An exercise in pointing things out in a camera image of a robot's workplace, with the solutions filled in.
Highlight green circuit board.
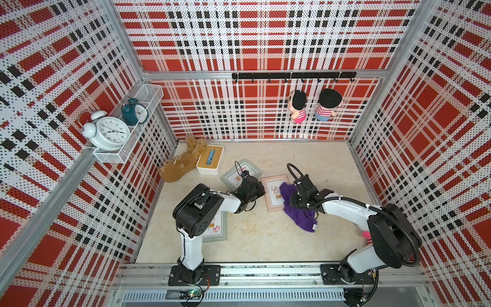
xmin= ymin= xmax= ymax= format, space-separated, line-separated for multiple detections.
xmin=179 ymin=289 xmax=203 ymax=301

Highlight aluminium front rail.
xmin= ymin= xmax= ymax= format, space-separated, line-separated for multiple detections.
xmin=113 ymin=261 xmax=428 ymax=289

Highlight doll pink striped shirt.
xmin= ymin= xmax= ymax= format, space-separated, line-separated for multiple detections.
xmin=288 ymin=90 xmax=307 ymax=124

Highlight green frame near arm base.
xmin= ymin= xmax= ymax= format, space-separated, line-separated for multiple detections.
xmin=203 ymin=211 xmax=227 ymax=243

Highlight green frame tilted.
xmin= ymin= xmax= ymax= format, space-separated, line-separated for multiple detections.
xmin=221 ymin=159 xmax=263 ymax=191

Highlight black hook rail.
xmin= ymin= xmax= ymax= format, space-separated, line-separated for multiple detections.
xmin=231 ymin=72 xmax=358 ymax=81

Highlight purple microfiber cloth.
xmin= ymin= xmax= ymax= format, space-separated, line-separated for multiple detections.
xmin=280 ymin=182 xmax=318 ymax=233

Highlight white box wooden lid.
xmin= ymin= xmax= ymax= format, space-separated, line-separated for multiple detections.
xmin=196 ymin=145 xmax=225 ymax=176

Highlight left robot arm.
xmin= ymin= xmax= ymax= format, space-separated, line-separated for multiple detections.
xmin=173 ymin=171 xmax=265 ymax=285

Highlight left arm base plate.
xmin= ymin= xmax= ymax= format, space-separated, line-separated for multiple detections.
xmin=168 ymin=264 xmax=221 ymax=287

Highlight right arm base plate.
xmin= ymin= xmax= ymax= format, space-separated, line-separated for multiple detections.
xmin=320 ymin=263 xmax=375 ymax=285

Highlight pink picture frame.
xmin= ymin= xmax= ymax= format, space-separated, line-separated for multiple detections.
xmin=261 ymin=175 xmax=289 ymax=212

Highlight white wire shelf basket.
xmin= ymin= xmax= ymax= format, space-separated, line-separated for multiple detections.
xmin=90 ymin=84 xmax=166 ymax=165

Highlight white alarm clock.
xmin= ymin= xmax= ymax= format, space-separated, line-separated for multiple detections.
xmin=82 ymin=110 xmax=130 ymax=152

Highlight pink object behind right arm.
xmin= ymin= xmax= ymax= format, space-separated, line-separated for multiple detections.
xmin=363 ymin=231 xmax=373 ymax=245

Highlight doll blue pants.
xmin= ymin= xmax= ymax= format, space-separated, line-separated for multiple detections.
xmin=315 ymin=88 xmax=342 ymax=122

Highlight brown plush toy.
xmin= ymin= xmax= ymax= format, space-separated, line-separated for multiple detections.
xmin=159 ymin=136 xmax=208 ymax=183

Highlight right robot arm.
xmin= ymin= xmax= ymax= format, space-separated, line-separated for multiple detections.
xmin=290 ymin=175 xmax=422 ymax=284

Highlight teal alarm clock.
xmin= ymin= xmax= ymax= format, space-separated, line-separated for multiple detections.
xmin=121 ymin=98 xmax=149 ymax=126

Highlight blue object on box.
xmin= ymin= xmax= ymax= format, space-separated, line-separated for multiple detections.
xmin=206 ymin=150 xmax=216 ymax=165

